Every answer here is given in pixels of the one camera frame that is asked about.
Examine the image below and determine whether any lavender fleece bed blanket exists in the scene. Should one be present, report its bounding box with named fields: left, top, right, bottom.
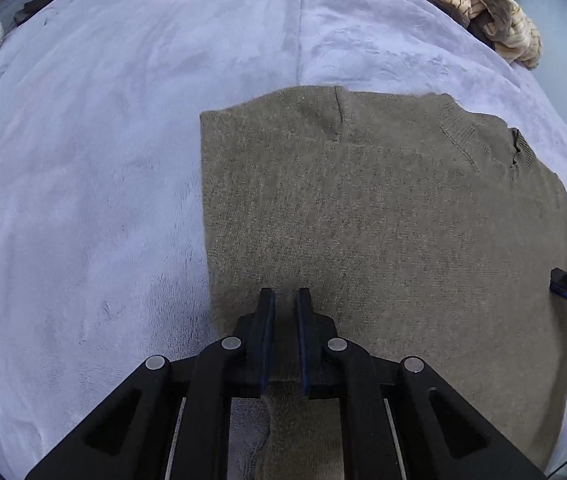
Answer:
left=0, top=0, right=567, bottom=479

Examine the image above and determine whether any striped beige brown garment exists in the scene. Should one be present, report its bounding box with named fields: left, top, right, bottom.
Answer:
left=429, top=0, right=543, bottom=70

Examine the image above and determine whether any olive knit sweater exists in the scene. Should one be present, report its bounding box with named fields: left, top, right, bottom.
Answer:
left=201, top=87, right=567, bottom=466

